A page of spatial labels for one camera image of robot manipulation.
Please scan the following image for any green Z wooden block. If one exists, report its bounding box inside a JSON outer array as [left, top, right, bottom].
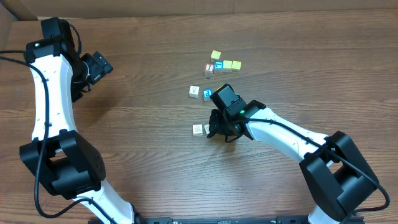
[[203, 124, 210, 135]]

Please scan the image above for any green letter wooden block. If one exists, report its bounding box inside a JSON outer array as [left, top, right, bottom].
[[192, 124, 203, 136]]

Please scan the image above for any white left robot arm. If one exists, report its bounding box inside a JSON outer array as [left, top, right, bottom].
[[19, 17, 137, 223]]

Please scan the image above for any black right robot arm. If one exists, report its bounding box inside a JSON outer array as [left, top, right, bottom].
[[208, 84, 379, 223]]

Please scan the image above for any blue P wooden block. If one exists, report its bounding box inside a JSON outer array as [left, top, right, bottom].
[[203, 89, 213, 101]]

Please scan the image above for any M letter wooden block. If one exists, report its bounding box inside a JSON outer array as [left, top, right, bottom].
[[188, 85, 200, 98]]

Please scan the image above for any red I wooden block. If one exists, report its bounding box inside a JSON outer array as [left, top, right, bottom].
[[204, 63, 214, 76]]

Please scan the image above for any blue letter wooden block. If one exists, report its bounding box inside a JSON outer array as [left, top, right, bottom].
[[214, 60, 223, 73]]

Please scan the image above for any yellow top middle block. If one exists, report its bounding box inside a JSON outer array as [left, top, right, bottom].
[[223, 60, 233, 73]]

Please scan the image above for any yellow pineapple wooden block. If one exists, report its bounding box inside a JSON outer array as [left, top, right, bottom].
[[231, 60, 242, 73]]

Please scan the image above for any yellow back wooden block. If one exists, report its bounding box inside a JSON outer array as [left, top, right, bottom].
[[210, 50, 221, 62]]

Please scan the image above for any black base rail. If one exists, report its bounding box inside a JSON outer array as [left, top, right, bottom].
[[87, 216, 366, 224]]

